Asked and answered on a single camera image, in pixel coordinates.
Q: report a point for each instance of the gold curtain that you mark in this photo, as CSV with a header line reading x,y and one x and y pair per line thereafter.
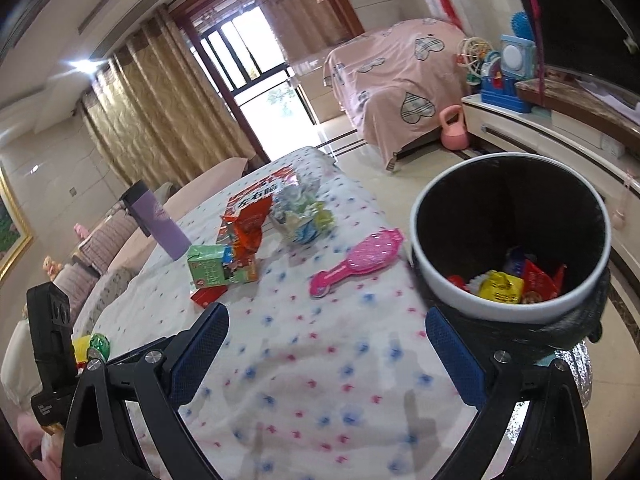
x,y
160,100

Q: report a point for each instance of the beige sheer curtain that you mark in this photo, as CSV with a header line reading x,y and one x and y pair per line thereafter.
x,y
305,20

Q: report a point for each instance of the purple thermos bottle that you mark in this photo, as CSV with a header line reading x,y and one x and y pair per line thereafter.
x,y
165,230

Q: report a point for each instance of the pink grey sofa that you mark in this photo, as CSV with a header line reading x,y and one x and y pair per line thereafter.
x,y
210,182

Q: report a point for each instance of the orange snack bag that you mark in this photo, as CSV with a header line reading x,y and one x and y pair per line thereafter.
x,y
247,230

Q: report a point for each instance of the pink hairbrush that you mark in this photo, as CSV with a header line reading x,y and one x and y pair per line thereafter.
x,y
370,255

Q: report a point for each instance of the red snack packet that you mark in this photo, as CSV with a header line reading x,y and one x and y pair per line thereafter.
x,y
540,282

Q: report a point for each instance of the gold framed landscape painting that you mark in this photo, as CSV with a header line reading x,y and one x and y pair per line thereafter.
x,y
12,230

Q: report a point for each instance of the green drink carton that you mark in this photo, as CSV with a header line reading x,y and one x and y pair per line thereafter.
x,y
210,267

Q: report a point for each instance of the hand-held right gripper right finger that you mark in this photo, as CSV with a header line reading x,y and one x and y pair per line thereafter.
x,y
457,360

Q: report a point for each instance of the red bottle cap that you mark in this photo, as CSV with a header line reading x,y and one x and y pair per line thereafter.
x,y
457,281

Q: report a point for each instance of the black television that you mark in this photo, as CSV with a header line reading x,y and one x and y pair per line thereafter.
x,y
590,10

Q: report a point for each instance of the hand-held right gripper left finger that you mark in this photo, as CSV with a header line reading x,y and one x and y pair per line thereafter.
x,y
195,360

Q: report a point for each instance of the small red packet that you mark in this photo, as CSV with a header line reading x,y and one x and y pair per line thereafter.
x,y
207,297

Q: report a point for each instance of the pink kettlebell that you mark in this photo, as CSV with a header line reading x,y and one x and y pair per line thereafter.
x,y
454,135

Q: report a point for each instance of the recessed ceiling light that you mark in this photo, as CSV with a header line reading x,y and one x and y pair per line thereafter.
x,y
82,65

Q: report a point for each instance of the small pink plush toy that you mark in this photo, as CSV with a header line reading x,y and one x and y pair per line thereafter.
x,y
80,230

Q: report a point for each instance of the brown wooden door frame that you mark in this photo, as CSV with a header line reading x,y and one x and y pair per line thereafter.
x,y
347,7

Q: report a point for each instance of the light blue square toy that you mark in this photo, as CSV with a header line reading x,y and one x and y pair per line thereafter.
x,y
517,57

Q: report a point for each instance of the pink heart print blanket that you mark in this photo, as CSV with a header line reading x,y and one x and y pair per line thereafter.
x,y
390,75

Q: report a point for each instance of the small yellow wrapper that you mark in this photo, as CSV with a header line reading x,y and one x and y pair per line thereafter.
x,y
500,286

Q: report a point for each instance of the small teddy bear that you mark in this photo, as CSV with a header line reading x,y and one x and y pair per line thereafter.
x,y
52,266

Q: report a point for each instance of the white bin with black liner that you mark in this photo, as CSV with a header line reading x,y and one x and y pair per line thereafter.
x,y
450,295

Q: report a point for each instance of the yellow jelly cup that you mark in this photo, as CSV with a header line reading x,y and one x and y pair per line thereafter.
x,y
80,347

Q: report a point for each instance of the clear crumpled wrapper bag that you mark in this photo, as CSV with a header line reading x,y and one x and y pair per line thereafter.
x,y
300,220

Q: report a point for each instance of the striped sofa cushion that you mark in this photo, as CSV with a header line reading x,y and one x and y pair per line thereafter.
x,y
107,242
75,285

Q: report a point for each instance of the blue toy machine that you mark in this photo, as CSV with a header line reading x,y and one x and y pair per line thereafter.
x,y
502,90

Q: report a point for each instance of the thin pink rod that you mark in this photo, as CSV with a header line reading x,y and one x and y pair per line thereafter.
x,y
539,35

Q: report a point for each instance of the brown marble slab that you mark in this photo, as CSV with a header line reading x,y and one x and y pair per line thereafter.
x,y
565,97

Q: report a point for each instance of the colourful ferris wheel toy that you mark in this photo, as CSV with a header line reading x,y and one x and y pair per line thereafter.
x,y
475,60

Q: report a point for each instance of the blue spiky ball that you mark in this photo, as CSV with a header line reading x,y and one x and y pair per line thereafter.
x,y
520,25

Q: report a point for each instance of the red printed flat box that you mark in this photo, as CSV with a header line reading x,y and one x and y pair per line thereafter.
x,y
260,191

